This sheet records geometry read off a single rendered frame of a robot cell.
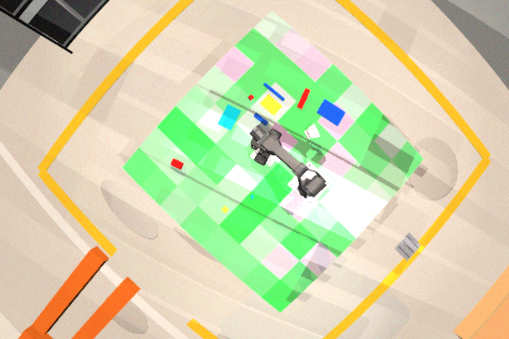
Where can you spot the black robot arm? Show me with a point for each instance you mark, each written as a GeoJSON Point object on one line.
{"type": "Point", "coordinates": [269, 142]}

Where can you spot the blue long bar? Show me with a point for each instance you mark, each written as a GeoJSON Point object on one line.
{"type": "Point", "coordinates": [273, 91]}

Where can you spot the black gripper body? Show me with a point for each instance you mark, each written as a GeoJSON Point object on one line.
{"type": "Point", "coordinates": [260, 157]}

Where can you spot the cyan flat rectangular plate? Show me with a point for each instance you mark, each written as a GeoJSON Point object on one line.
{"type": "Point", "coordinates": [229, 117]}

